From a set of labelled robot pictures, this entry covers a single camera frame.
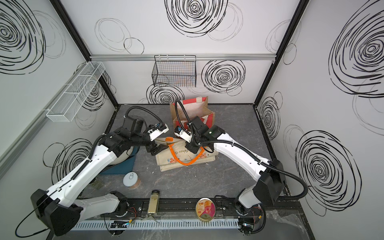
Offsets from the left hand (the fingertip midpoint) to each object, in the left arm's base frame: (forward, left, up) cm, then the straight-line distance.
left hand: (163, 138), depth 74 cm
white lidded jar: (-15, +18, -19) cm, 30 cm away
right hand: (0, -12, -4) cm, 13 cm away
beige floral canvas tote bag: (-5, -7, -9) cm, 12 cm away
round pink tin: (-27, -22, -19) cm, 40 cm away
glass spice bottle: (-25, +4, -20) cm, 32 cm away
